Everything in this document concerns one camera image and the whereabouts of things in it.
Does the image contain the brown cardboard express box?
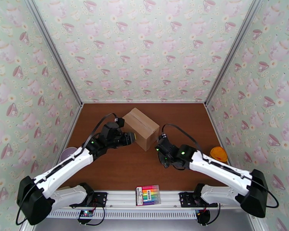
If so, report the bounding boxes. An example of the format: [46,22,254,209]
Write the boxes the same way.
[122,107,160,152]

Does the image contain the pack of coloured highlighters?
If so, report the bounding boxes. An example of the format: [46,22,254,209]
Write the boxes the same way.
[135,184,161,207]

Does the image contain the black controller module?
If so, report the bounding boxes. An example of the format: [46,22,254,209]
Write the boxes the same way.
[195,208,211,226]

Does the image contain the small green circuit board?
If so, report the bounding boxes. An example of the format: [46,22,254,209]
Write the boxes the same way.
[77,209,95,224]

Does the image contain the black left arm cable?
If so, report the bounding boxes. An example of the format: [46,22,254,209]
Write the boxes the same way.
[15,113,121,226]

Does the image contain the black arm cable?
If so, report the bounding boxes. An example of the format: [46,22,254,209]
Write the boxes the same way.
[160,123,280,209]
[15,113,121,226]

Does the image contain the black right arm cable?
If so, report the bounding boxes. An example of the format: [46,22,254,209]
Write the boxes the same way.
[160,123,280,209]

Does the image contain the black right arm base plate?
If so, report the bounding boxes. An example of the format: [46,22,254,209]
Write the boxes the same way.
[178,191,219,209]

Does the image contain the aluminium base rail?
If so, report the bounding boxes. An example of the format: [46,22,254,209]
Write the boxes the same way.
[47,190,242,211]

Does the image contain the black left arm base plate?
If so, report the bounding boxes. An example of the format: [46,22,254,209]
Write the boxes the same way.
[69,191,108,209]

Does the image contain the white perforated cable duct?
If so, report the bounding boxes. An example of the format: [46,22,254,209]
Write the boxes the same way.
[47,209,201,221]

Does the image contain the black base cable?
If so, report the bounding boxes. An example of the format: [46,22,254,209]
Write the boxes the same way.
[85,205,106,226]
[207,203,222,225]

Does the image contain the aluminium frame post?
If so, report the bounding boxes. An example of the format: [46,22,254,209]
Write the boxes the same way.
[22,0,84,106]
[204,0,266,107]

